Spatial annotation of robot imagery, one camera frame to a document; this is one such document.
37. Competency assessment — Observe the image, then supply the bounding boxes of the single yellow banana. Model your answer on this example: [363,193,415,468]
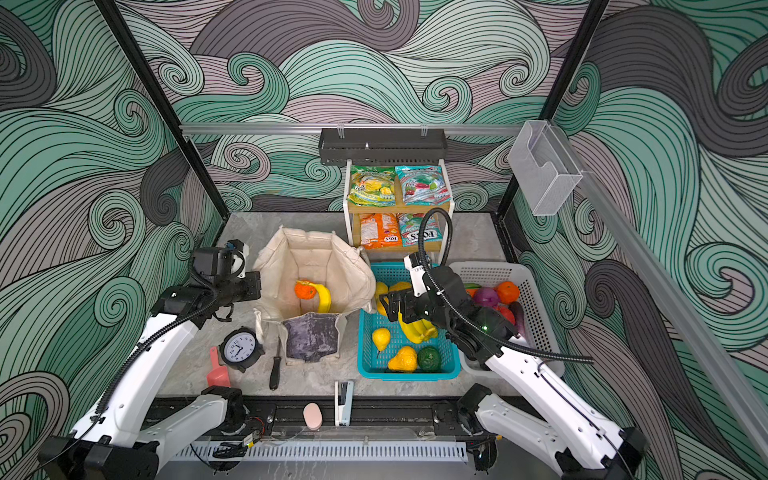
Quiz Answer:
[302,282,332,313]

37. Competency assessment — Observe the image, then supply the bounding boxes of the beige canvas grocery bag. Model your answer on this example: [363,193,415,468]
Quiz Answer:
[253,227,376,365]

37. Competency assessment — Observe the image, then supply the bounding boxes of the orange fruit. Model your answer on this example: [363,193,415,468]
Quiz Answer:
[294,281,317,300]

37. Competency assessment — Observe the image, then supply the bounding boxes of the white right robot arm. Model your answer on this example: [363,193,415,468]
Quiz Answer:
[381,252,647,479]

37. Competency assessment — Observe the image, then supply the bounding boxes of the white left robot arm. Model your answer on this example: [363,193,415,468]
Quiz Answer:
[37,240,261,479]

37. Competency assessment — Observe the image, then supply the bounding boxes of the orange Fox's candy bag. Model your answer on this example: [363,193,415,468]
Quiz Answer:
[360,213,402,249]

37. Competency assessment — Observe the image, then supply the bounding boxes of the green Fox's candy bag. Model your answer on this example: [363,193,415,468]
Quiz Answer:
[397,213,443,247]

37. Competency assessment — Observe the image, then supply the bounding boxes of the green-red candy bag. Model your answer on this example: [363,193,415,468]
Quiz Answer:
[395,165,450,205]

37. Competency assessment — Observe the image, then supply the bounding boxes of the yellow-green candy bag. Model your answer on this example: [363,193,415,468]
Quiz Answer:
[347,165,396,207]

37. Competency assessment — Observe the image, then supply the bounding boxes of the yellow potato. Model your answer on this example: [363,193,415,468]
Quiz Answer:
[389,281,412,292]

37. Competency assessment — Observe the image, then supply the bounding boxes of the red tomato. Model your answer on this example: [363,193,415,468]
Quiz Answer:
[496,305,516,325]

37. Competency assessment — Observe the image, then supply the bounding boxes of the yellow banana bunch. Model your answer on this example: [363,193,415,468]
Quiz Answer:
[398,314,438,344]

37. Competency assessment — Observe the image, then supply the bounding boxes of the purple onion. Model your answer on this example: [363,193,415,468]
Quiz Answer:
[473,287,501,309]

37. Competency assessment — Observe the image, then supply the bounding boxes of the yellow lemon front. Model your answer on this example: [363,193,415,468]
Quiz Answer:
[371,327,391,353]

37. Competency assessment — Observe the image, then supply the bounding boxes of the orange tangerine in white basket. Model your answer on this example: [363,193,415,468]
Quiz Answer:
[495,281,520,305]

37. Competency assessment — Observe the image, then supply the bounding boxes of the teal plastic basket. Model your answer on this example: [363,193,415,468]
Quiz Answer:
[357,262,462,382]

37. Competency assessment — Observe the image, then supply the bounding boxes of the yellow pear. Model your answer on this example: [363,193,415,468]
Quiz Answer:
[387,346,418,373]

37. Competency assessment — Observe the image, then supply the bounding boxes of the green avocado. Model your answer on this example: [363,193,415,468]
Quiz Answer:
[417,346,442,373]

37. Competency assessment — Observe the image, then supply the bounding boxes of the white plastic basket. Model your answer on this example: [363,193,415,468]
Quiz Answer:
[449,261,560,353]

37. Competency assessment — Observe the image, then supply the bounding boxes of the black alarm clock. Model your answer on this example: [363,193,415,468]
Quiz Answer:
[218,327,265,373]

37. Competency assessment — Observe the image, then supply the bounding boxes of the white wooden two-tier shelf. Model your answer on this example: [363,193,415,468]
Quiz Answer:
[342,159,455,262]

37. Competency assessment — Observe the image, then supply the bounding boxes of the white stapler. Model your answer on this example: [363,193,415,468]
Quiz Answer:
[334,380,354,427]

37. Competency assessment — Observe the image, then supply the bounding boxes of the pink plastic scoop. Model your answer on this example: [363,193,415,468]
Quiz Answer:
[206,347,232,388]

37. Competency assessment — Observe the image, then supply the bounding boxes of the pink eraser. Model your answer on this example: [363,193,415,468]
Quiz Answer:
[303,402,323,431]

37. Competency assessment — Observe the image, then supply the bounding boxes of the black handled screwdriver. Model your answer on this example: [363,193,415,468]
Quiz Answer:
[268,355,282,391]

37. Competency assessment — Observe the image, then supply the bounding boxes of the silver aluminium rail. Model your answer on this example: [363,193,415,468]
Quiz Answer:
[179,122,524,138]

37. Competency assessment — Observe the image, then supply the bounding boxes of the black wall shelf tray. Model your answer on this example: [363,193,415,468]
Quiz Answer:
[318,128,448,167]

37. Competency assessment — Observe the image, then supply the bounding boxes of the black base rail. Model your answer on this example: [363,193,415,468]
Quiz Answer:
[244,395,464,435]

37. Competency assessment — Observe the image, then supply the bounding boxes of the clear acrylic wall holder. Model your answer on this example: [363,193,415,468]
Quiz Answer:
[507,120,583,217]

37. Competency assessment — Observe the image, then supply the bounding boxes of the white slotted cable duct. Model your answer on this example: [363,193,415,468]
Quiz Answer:
[173,440,469,464]

